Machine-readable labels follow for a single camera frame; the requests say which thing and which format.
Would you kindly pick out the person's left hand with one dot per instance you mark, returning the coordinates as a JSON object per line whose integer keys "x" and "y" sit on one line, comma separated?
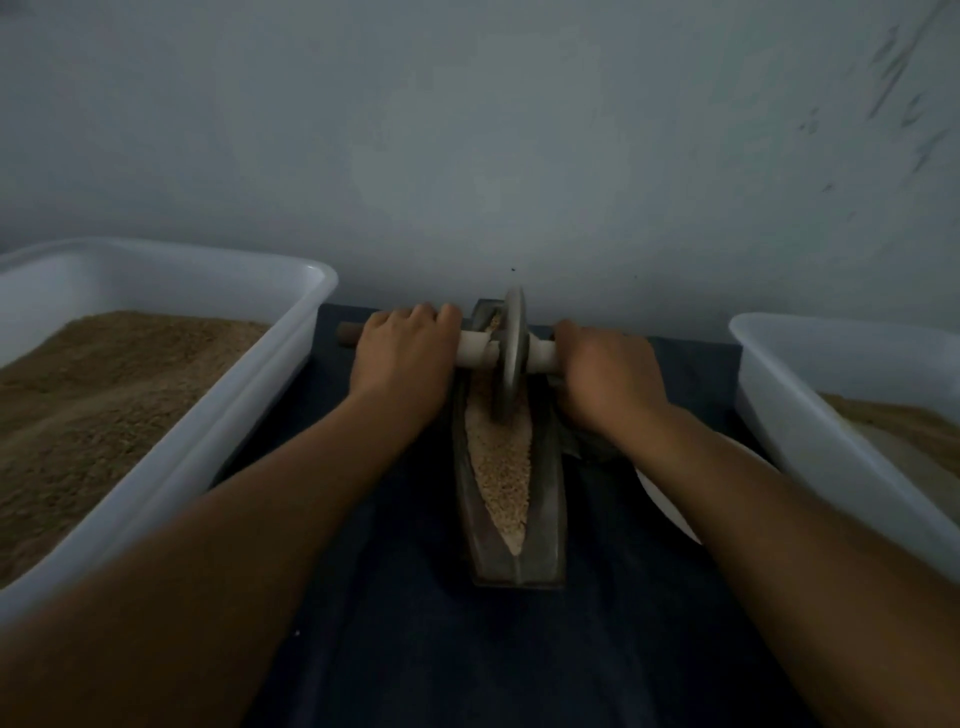
{"x": 402, "y": 357}

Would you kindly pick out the person's right hand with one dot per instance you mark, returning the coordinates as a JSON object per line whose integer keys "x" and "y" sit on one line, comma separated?
{"x": 608, "y": 375}

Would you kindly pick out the boat-shaped metal grinding trough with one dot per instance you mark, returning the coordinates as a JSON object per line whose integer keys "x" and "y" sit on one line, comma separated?
{"x": 533, "y": 563}

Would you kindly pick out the large brown grain heap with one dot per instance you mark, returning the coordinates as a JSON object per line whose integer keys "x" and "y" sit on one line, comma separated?
{"x": 900, "y": 423}
{"x": 83, "y": 420}

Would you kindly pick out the person's right forearm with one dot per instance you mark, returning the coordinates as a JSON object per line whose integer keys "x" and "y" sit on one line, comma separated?
{"x": 810, "y": 593}

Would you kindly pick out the person's left forearm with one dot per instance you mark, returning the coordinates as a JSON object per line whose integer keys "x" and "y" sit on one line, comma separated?
{"x": 165, "y": 600}

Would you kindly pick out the white round plate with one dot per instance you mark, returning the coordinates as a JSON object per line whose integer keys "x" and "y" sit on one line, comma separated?
{"x": 663, "y": 495}

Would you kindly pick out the white plastic tub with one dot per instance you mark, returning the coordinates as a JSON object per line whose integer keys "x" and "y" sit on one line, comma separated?
{"x": 833, "y": 458}
{"x": 233, "y": 413}

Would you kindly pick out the dark blue table cloth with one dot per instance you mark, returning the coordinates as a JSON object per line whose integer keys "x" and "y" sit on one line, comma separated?
{"x": 375, "y": 675}

